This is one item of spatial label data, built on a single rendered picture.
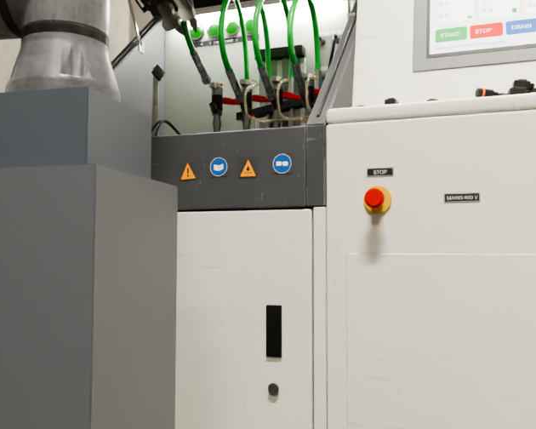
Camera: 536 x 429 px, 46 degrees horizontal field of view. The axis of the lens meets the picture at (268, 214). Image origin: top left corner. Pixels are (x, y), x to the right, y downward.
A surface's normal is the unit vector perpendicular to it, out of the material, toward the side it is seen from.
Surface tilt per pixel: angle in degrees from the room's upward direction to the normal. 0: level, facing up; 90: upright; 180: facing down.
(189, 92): 90
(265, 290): 90
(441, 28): 76
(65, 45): 72
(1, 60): 90
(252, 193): 90
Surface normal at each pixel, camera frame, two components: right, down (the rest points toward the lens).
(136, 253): 0.97, -0.01
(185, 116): -0.34, -0.06
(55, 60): 0.18, -0.36
